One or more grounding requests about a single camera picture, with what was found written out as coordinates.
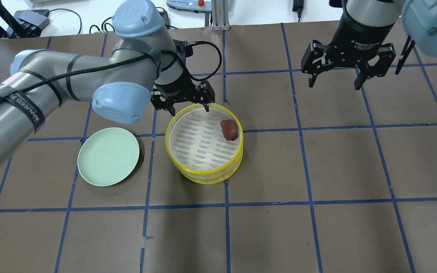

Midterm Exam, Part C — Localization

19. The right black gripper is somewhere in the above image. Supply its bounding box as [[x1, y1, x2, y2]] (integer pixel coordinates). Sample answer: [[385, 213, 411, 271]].
[[301, 8, 396, 90]]

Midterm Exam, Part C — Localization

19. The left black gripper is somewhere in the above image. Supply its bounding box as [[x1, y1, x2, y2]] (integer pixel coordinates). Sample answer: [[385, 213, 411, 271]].
[[150, 61, 215, 116]]

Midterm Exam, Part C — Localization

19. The yellow bamboo steamer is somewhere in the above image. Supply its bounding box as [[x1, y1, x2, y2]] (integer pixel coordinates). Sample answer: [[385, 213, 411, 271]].
[[165, 104, 244, 174], [172, 151, 244, 184]]

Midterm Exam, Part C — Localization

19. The brown steamed bun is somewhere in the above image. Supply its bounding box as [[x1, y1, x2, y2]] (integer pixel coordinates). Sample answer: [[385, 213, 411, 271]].
[[220, 119, 238, 141]]

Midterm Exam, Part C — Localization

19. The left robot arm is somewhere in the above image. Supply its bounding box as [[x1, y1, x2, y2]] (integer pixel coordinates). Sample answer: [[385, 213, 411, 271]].
[[0, 0, 215, 166]]

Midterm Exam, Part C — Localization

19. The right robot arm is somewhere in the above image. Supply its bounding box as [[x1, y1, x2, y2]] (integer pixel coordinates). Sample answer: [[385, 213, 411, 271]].
[[301, 0, 437, 90]]

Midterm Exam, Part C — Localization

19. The black power adapter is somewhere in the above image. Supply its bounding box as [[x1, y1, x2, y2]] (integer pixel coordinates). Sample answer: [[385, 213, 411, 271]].
[[292, 0, 305, 21]]

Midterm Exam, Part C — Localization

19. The teach pendant with red button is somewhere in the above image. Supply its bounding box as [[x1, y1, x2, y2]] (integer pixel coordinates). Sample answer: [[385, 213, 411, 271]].
[[166, 0, 212, 13]]

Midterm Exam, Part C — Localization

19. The light green plate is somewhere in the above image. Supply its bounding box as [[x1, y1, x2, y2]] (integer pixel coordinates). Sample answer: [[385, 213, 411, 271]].
[[77, 127, 140, 187]]

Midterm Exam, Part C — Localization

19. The aluminium frame post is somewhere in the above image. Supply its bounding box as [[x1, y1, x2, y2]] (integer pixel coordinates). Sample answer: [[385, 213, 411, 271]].
[[211, 0, 231, 31]]

